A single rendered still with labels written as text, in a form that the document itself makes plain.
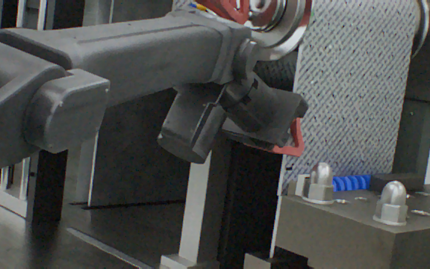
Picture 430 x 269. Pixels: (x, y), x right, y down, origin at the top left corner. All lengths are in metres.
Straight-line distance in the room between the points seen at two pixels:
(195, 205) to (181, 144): 0.22
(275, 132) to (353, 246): 0.15
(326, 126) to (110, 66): 0.52
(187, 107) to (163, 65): 0.18
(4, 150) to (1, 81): 0.04
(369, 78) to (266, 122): 0.23
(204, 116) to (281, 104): 0.13
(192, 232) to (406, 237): 0.30
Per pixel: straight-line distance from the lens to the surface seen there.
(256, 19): 1.03
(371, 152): 1.16
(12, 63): 0.49
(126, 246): 1.15
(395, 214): 0.92
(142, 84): 0.66
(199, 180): 1.06
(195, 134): 0.86
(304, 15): 1.01
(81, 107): 0.50
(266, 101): 0.94
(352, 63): 1.09
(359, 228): 0.91
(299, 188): 0.99
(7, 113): 0.46
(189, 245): 1.08
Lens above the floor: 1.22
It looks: 8 degrees down
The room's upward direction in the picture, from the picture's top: 8 degrees clockwise
